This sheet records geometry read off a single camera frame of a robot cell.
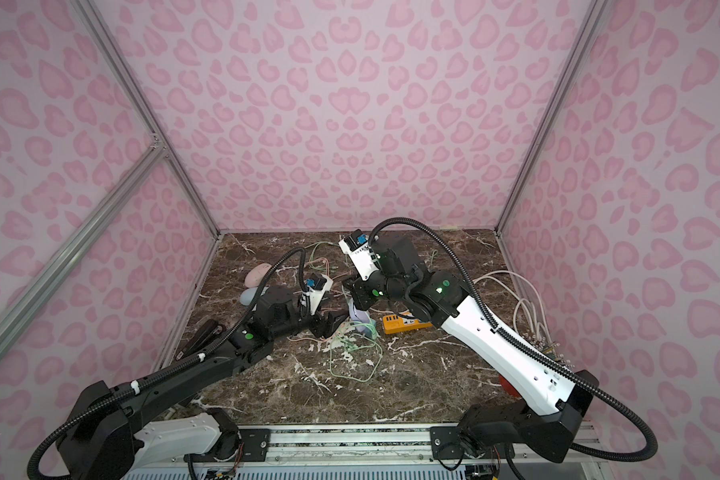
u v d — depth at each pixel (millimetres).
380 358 878
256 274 1042
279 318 609
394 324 912
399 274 494
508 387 780
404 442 750
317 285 653
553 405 379
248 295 1016
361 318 722
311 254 1134
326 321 687
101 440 393
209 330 900
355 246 550
